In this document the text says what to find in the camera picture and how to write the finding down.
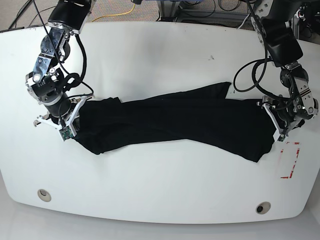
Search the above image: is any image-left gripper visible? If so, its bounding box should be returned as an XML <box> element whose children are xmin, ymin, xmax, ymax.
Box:
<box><xmin>33</xmin><ymin>93</ymin><xmax>94</xmax><ymax>130</ymax></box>

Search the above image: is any red tape rectangle marking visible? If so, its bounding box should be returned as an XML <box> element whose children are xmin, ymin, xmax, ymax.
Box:
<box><xmin>277</xmin><ymin>141</ymin><xmax>301</xmax><ymax>179</ymax></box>

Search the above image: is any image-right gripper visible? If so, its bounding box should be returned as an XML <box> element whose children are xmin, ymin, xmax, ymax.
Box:
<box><xmin>256</xmin><ymin>95</ymin><xmax>305</xmax><ymax>138</ymax></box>

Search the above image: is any left table grommet hole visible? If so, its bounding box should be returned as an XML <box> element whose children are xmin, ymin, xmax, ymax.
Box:
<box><xmin>37</xmin><ymin>189</ymin><xmax>52</xmax><ymax>203</ymax></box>

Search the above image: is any yellow cable on floor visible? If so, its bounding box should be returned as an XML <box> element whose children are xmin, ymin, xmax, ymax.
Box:
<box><xmin>91</xmin><ymin>1</ymin><xmax>136</xmax><ymax>23</ymax></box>

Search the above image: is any table grommet hole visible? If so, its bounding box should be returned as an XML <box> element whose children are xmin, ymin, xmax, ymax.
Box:
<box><xmin>255</xmin><ymin>201</ymin><xmax>271</xmax><ymax>215</ymax></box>
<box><xmin>37</xmin><ymin>189</ymin><xmax>52</xmax><ymax>203</ymax></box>

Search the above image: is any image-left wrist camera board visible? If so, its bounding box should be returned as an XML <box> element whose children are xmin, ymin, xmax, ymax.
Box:
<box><xmin>59</xmin><ymin>126</ymin><xmax>74</xmax><ymax>142</ymax></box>

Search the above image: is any right table grommet hole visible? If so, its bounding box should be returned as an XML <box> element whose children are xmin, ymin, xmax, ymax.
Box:
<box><xmin>255</xmin><ymin>201</ymin><xmax>271</xmax><ymax>215</ymax></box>

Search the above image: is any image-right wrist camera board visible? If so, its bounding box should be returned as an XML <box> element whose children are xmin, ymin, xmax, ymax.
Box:
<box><xmin>276</xmin><ymin>135</ymin><xmax>287</xmax><ymax>142</ymax></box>

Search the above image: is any black cable image-left floor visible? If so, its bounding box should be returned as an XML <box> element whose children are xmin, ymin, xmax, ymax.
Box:
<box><xmin>7</xmin><ymin>0</ymin><xmax>53</xmax><ymax>30</ymax></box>

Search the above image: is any aluminium frame stand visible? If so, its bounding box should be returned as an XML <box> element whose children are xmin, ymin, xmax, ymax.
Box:
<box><xmin>157</xmin><ymin>0</ymin><xmax>249</xmax><ymax>23</ymax></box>

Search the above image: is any black t-shirt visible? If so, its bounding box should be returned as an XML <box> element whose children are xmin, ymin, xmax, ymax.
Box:
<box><xmin>75</xmin><ymin>82</ymin><xmax>276</xmax><ymax>162</ymax></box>

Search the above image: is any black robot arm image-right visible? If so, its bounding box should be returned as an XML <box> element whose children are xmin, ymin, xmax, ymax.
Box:
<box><xmin>244</xmin><ymin>0</ymin><xmax>319</xmax><ymax>142</ymax></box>

